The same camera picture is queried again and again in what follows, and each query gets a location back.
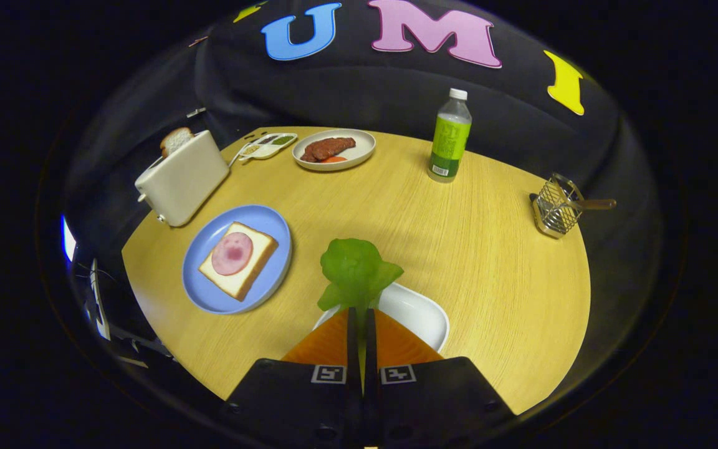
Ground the green lettuce leaf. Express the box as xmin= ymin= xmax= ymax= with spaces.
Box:
xmin=317 ymin=238 xmax=404 ymax=312

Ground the white round plate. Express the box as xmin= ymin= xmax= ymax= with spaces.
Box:
xmin=292 ymin=128 xmax=376 ymax=172

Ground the white toaster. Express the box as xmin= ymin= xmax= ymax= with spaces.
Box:
xmin=135 ymin=130 xmax=231 ymax=228

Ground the wooden handled utensil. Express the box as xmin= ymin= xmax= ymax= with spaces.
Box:
xmin=529 ymin=192 xmax=617 ymax=216

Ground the metal wire utensil holder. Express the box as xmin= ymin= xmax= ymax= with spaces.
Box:
xmin=532 ymin=173 xmax=585 ymax=239

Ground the green label water bottle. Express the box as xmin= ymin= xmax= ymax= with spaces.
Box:
xmin=428 ymin=88 xmax=473 ymax=183

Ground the white rounded plate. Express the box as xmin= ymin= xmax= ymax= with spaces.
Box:
xmin=312 ymin=282 xmax=451 ymax=353

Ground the white toaster cable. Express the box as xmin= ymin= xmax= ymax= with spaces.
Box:
xmin=228 ymin=142 xmax=254 ymax=169

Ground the white divided condiment tray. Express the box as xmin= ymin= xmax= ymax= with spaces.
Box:
xmin=239 ymin=132 xmax=299 ymax=162

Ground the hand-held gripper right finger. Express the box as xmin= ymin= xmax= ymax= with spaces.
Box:
xmin=364 ymin=307 xmax=517 ymax=449

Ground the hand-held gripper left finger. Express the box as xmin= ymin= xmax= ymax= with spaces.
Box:
xmin=222 ymin=307 xmax=363 ymax=449

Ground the pink ham slice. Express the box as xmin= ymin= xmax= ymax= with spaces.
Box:
xmin=211 ymin=232 xmax=254 ymax=277

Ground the bread slice under ham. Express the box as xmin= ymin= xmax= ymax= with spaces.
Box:
xmin=198 ymin=221 xmax=279 ymax=302

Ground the black backdrop cloth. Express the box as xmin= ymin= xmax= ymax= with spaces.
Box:
xmin=63 ymin=0 xmax=665 ymax=300

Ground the plain toast bread slice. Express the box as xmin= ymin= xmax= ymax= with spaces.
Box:
xmin=160 ymin=127 xmax=194 ymax=158

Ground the blue round plate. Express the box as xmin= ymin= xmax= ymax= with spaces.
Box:
xmin=182 ymin=205 xmax=293 ymax=315

